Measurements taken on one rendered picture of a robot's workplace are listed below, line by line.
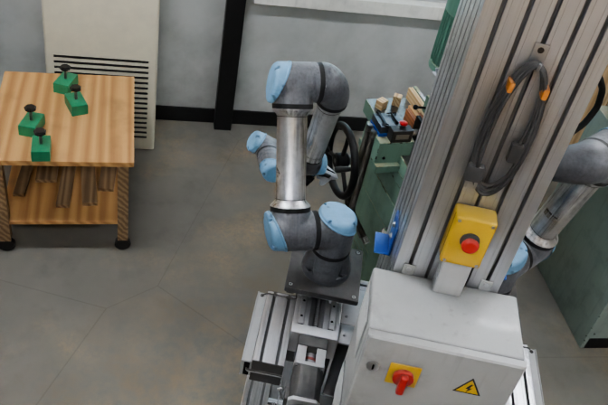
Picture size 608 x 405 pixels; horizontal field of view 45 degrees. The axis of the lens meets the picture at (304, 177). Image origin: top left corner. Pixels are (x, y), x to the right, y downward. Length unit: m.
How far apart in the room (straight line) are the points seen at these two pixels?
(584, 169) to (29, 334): 2.15
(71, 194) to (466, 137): 2.23
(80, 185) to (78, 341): 0.75
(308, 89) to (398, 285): 0.63
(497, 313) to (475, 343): 0.11
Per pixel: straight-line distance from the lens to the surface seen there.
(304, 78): 2.00
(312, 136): 2.22
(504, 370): 1.63
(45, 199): 3.37
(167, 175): 3.77
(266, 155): 2.33
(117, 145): 3.09
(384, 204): 2.77
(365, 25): 3.97
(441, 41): 2.53
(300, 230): 2.04
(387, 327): 1.58
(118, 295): 3.19
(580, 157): 1.93
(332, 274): 2.16
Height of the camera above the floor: 2.40
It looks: 38 degrees down
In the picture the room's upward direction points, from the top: 12 degrees clockwise
